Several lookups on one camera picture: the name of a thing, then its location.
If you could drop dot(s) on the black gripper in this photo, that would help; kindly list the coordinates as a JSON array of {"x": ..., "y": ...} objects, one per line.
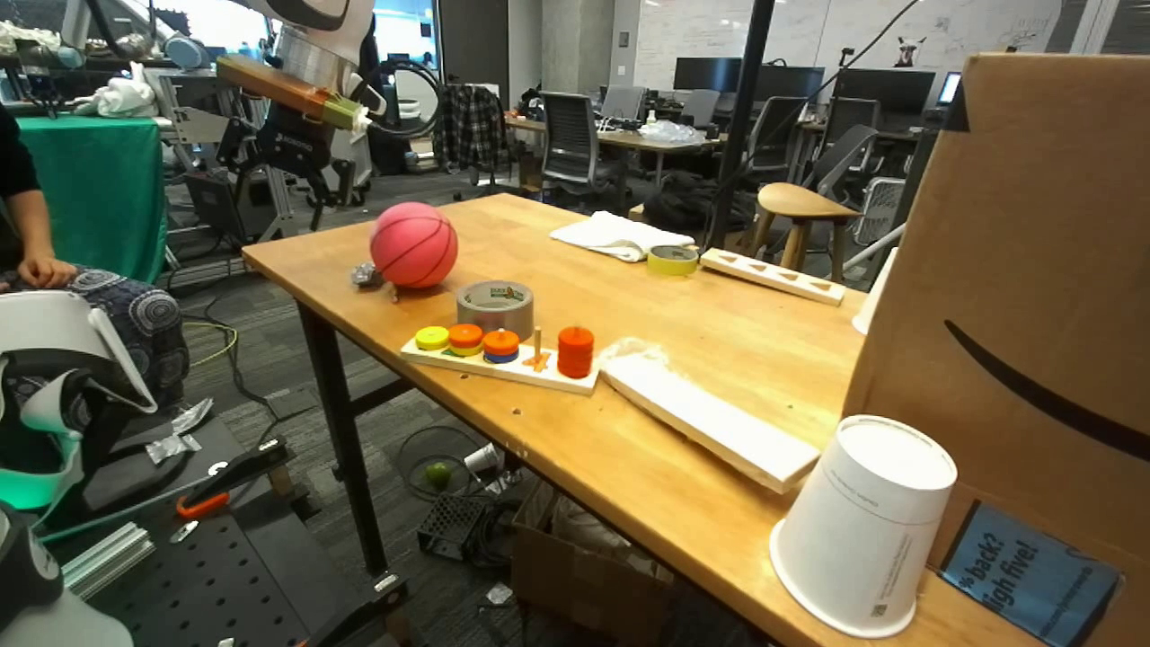
[{"x": 295, "y": 143}]

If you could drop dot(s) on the pink mini basketball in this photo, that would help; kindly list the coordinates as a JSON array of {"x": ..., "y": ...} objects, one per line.
[{"x": 413, "y": 244}]

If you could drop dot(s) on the bystander forearm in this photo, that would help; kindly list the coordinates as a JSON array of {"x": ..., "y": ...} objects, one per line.
[{"x": 30, "y": 220}]

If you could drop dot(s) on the bystander hand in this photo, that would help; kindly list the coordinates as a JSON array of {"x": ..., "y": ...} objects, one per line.
[{"x": 44, "y": 272}]

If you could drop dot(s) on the tan plank with green end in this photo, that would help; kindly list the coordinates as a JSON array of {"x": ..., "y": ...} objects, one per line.
[{"x": 289, "y": 92}]

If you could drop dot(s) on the crumpled silver foil object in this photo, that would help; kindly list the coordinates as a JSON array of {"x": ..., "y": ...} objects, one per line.
[{"x": 367, "y": 273}]

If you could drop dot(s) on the green table cloth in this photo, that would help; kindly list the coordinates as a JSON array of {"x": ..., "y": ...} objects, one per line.
[{"x": 101, "y": 186}]

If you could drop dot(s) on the yellow-green stacking disc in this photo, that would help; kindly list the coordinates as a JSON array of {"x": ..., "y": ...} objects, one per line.
[{"x": 431, "y": 334}]

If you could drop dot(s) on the blue jeans leg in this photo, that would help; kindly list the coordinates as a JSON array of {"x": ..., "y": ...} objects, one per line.
[{"x": 138, "y": 326}]

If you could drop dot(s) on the orange stacking disc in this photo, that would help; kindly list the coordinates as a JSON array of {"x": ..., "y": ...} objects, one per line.
[
  {"x": 466, "y": 334},
  {"x": 500, "y": 343}
]

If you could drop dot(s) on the green stacking disc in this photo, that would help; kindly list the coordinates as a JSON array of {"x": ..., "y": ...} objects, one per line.
[{"x": 461, "y": 353}]

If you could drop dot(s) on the grey office chair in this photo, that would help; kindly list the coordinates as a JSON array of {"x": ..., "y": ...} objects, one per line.
[{"x": 569, "y": 138}]

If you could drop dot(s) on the black table leg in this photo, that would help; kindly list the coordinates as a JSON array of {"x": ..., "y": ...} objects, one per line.
[{"x": 346, "y": 442}]

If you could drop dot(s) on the white curved plastic device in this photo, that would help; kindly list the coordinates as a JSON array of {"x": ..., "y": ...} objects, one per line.
[{"x": 60, "y": 361}]

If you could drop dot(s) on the orange stacking cylinder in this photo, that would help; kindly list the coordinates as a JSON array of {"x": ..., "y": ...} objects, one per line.
[{"x": 575, "y": 349}]

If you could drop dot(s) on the cream wooden stacking toy board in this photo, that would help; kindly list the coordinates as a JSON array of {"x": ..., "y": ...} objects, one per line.
[{"x": 562, "y": 382}]

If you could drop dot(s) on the yellow tape roll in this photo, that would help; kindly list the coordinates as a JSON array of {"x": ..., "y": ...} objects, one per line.
[{"x": 673, "y": 265}]

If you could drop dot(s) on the black vertical pole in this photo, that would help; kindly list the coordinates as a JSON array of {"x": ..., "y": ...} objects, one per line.
[{"x": 744, "y": 108}]

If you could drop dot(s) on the aluminium extrusion bar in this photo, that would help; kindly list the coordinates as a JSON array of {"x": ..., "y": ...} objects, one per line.
[{"x": 108, "y": 559}]

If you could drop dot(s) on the white block strip with holes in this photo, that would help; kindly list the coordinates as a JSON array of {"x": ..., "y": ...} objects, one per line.
[{"x": 775, "y": 273}]

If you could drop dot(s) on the white foam board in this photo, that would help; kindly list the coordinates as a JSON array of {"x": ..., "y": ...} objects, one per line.
[{"x": 704, "y": 418}]

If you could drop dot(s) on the round wooden stool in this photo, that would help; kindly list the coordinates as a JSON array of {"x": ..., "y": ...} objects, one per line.
[{"x": 800, "y": 201}]

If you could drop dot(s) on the small brown cardboard box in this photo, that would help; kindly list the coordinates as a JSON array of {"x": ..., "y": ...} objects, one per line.
[{"x": 587, "y": 588}]

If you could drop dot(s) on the white paper cup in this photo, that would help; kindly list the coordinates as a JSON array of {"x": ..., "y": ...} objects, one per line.
[{"x": 858, "y": 526}]

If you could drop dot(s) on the large cardboard box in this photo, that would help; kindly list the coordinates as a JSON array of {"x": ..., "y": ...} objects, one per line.
[{"x": 1028, "y": 240}]

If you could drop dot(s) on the grey duct tape roll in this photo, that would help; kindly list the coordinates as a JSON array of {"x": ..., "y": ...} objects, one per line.
[{"x": 495, "y": 313}]

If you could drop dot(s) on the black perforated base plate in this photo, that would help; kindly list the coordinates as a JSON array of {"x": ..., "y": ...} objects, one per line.
[{"x": 240, "y": 588}]

